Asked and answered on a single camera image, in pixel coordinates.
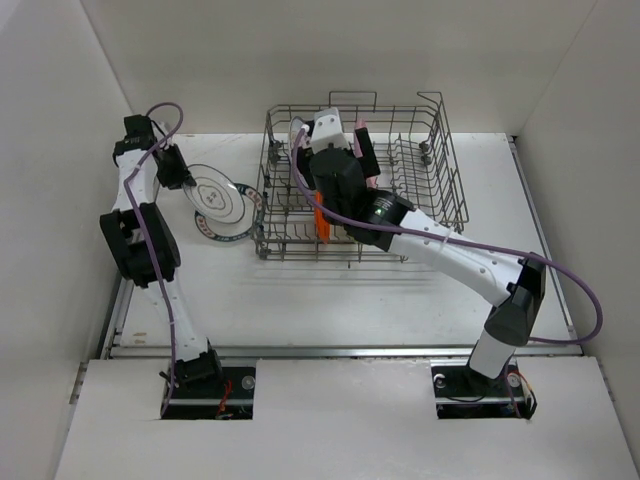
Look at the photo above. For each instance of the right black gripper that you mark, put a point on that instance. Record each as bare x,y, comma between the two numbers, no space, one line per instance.
370,164

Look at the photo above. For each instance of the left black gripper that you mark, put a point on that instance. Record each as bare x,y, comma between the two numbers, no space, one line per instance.
180,177

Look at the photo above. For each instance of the pink plate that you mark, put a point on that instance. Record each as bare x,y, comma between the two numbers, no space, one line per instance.
360,123

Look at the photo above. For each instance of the white plate teal quatrefoil design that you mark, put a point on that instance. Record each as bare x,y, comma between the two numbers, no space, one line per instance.
214,195

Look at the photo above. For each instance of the white plate brown floral pattern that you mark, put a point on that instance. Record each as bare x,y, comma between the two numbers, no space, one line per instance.
296,125

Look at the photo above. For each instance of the white plate green lettered rim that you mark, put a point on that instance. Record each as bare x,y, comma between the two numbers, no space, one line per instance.
245,228

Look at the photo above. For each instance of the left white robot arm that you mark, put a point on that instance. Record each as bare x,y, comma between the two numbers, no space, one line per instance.
146,252

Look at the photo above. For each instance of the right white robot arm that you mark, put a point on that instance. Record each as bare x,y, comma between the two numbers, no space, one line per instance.
513,286

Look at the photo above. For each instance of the small orange plate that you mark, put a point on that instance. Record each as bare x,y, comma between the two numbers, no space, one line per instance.
323,227

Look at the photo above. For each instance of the grey wire dish rack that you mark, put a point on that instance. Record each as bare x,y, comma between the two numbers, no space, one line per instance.
416,155

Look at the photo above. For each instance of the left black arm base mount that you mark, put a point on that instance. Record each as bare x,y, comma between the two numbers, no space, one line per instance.
229,399

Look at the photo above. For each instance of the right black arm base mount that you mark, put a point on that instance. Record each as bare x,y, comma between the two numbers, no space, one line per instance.
461,393

